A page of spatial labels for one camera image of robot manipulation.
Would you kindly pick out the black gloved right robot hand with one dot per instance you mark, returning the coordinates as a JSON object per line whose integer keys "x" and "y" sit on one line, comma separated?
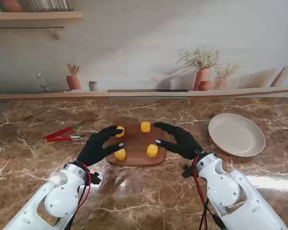
{"x": 184, "y": 143}

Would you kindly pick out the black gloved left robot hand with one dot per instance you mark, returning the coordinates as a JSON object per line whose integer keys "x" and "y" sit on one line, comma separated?
{"x": 93, "y": 148}

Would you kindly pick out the yellow corn chunk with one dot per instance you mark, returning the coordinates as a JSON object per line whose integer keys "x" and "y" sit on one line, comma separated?
{"x": 120, "y": 155}
{"x": 152, "y": 151}
{"x": 145, "y": 127}
{"x": 121, "y": 132}

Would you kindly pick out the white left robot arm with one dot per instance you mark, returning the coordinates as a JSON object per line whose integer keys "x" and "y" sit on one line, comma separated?
{"x": 60, "y": 198}

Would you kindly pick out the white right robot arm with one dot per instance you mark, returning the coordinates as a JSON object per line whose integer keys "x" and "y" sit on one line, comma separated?
{"x": 220, "y": 187}

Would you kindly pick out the brown wooden cutting board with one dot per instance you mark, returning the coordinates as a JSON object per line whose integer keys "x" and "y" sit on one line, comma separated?
{"x": 136, "y": 146}

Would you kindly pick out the beige round plate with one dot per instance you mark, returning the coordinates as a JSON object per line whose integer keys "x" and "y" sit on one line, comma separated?
{"x": 235, "y": 134}

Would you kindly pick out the grey white mug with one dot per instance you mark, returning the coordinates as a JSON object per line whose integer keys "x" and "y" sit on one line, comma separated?
{"x": 93, "y": 86}

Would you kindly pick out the terracotta pot with wooden utensils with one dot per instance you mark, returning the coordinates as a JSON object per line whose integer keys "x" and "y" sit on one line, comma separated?
{"x": 73, "y": 82}

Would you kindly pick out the leaning wooden boards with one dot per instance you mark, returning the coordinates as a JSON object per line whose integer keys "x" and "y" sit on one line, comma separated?
{"x": 284, "y": 76}

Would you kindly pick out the orange pot on shelf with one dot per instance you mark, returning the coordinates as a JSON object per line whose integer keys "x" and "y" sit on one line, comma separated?
{"x": 12, "y": 6}

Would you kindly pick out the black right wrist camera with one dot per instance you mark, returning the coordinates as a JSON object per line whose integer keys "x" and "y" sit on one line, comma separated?
{"x": 187, "y": 172}

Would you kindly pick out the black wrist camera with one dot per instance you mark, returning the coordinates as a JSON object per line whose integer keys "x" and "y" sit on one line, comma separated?
{"x": 96, "y": 179}
{"x": 187, "y": 172}

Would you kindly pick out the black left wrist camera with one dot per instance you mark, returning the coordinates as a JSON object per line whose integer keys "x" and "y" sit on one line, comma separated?
{"x": 96, "y": 179}

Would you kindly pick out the metal wall rail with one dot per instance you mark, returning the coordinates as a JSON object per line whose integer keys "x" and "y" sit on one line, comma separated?
{"x": 26, "y": 28}

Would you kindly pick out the light wooden wall shelf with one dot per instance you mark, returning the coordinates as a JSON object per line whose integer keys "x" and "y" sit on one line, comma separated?
{"x": 38, "y": 16}

